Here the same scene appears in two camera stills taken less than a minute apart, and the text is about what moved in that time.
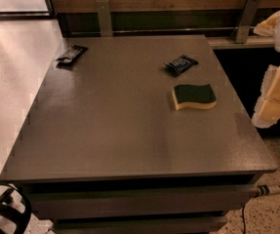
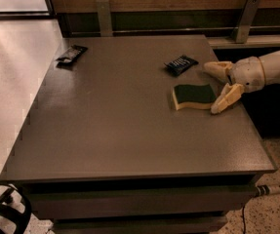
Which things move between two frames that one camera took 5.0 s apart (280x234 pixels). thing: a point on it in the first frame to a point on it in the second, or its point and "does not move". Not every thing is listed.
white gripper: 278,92 to 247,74
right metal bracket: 246,19 does not move
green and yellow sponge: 199,96 does not move
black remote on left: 70,57 does not move
